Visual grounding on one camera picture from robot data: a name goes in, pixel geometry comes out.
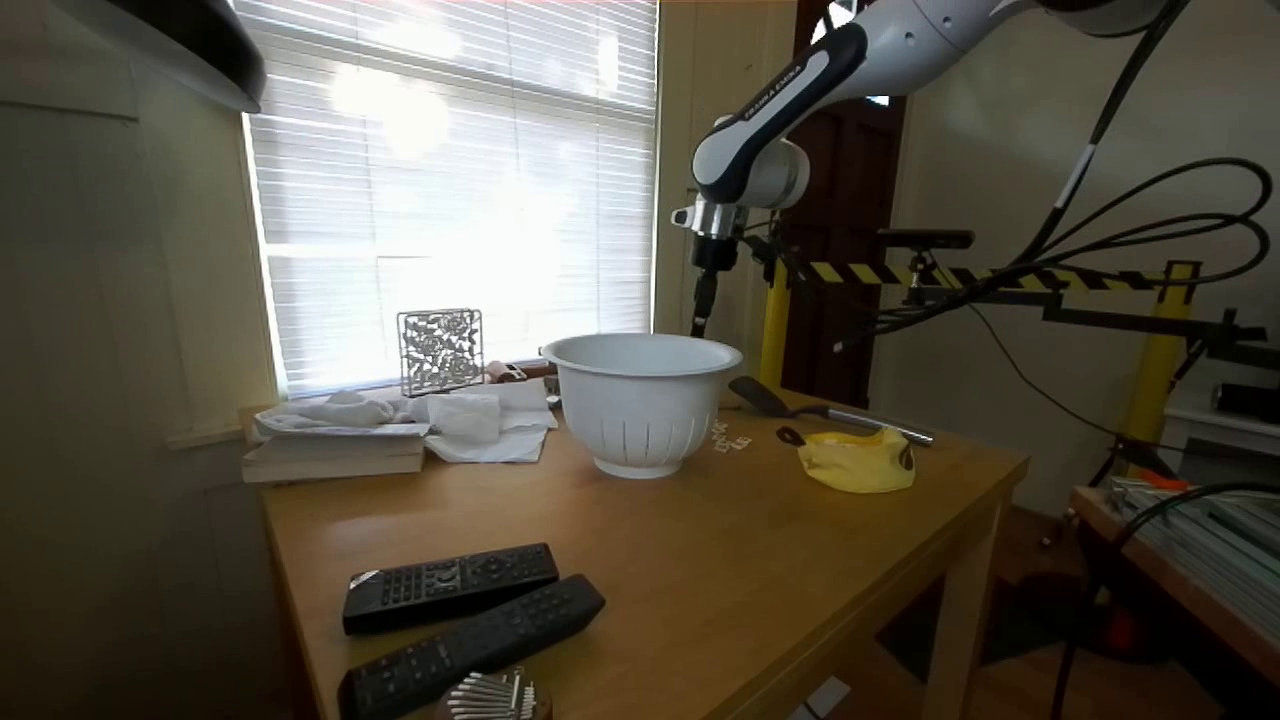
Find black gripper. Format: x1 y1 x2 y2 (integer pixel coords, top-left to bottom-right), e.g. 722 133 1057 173
688 233 741 339

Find white colander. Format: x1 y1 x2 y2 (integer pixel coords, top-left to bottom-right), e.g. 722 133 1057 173
537 327 747 485

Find dark brown door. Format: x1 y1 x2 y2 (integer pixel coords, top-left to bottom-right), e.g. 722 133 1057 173
774 0 924 411

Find small red brown object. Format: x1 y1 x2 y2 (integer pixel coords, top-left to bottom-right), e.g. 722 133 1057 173
483 351 557 387

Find yellow floppy plate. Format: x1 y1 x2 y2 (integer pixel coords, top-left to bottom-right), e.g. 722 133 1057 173
794 424 919 501

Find white crumpled cloth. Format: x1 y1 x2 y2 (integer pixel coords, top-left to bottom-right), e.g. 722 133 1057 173
421 378 560 467

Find white window blinds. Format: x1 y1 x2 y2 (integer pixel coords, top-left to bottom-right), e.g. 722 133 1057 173
237 0 663 402

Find white lattice cube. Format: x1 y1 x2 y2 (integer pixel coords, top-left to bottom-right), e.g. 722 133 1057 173
390 306 486 402

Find yellow black striped barrier bar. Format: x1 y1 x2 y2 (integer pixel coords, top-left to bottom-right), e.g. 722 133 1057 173
764 251 1203 299

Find short black remote control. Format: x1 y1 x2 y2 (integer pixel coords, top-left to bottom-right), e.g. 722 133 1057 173
340 540 562 638

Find stack of white books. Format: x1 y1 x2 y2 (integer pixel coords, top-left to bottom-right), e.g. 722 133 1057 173
239 397 430 489

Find small white box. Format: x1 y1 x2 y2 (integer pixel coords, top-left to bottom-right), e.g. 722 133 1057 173
793 674 856 720

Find long black remote control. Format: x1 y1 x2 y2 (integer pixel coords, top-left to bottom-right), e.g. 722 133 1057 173
337 573 609 720

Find white shelf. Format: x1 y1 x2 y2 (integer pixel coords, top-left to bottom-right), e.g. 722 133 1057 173
1158 385 1280 491

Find wooden side table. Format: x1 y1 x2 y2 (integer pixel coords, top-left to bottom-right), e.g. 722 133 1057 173
1066 473 1280 693

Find white paper stack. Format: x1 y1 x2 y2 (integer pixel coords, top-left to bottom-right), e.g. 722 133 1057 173
1111 473 1280 603

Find yellow barrier post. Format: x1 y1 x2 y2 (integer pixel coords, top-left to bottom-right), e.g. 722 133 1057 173
756 251 801 392
1117 257 1203 449

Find black camera on stand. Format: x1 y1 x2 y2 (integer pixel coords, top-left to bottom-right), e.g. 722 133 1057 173
877 224 978 257

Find thin black cable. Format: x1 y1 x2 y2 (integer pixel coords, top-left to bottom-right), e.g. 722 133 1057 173
959 299 1144 451

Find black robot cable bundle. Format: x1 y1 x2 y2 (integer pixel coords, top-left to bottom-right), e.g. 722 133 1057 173
872 0 1280 339

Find thick black cable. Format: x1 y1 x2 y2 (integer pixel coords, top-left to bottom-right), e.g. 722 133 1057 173
1043 478 1280 720

